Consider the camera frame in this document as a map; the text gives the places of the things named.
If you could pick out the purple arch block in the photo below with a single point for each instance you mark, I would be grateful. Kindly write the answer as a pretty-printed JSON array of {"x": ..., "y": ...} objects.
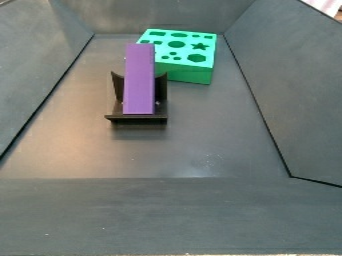
[{"x": 140, "y": 79}]

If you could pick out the black arch fixture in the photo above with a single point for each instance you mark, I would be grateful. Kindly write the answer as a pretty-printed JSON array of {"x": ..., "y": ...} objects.
[{"x": 160, "y": 115}]

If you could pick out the green shape sorter block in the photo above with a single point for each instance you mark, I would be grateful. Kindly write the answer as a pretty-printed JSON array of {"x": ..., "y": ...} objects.
[{"x": 185, "y": 54}]

